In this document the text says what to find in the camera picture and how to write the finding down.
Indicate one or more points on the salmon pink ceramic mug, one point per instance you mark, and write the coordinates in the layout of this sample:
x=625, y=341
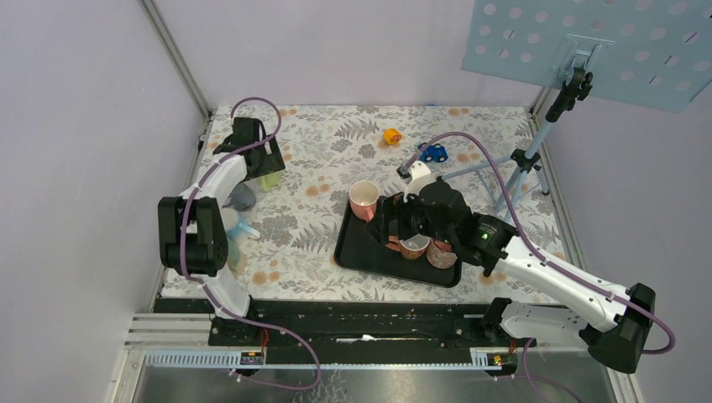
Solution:
x=363, y=197

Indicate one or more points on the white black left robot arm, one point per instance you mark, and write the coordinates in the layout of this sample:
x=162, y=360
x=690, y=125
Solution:
x=192, y=235

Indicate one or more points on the blue toy car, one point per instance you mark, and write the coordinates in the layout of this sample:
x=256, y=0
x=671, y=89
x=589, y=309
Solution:
x=434, y=153

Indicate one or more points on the green ceramic mug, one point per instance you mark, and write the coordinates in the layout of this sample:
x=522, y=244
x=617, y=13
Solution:
x=271, y=181

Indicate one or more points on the beige teal ceramic mug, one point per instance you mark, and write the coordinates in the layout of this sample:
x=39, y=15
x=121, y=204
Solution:
x=233, y=257

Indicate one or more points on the blue white ceramic mug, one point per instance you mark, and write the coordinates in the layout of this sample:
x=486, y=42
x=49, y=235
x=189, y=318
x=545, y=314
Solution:
x=235, y=227

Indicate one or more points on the floral patterned tablecloth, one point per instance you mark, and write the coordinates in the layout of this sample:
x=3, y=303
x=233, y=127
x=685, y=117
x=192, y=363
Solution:
x=328, y=148

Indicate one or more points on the light blue tripod stand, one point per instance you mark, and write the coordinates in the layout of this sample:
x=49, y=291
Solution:
x=575, y=86

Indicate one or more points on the black plastic tray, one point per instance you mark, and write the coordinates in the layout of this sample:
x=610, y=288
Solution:
x=357, y=250

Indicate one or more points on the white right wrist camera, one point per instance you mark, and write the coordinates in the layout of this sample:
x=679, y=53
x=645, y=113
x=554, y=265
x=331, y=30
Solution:
x=417, y=176

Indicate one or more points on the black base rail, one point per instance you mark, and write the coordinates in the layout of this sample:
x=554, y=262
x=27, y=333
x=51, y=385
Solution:
x=331, y=332

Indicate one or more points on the small orange toy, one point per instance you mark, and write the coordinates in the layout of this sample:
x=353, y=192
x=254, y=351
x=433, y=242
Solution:
x=392, y=136

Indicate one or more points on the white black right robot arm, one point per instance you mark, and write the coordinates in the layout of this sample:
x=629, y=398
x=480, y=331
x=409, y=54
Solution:
x=612, y=321

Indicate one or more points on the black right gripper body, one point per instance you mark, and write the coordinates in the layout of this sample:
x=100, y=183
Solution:
x=411, y=218

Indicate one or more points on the brown ceramic mug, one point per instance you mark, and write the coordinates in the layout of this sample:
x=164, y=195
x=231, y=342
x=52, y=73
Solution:
x=411, y=248

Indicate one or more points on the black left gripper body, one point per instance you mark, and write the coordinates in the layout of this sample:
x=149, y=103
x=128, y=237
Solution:
x=268, y=163

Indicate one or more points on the light blue perforated board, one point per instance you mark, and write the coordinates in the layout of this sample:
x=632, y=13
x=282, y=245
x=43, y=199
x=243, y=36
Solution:
x=654, y=54

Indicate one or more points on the grey ceramic mug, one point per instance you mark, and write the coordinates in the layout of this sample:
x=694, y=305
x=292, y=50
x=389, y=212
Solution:
x=241, y=198

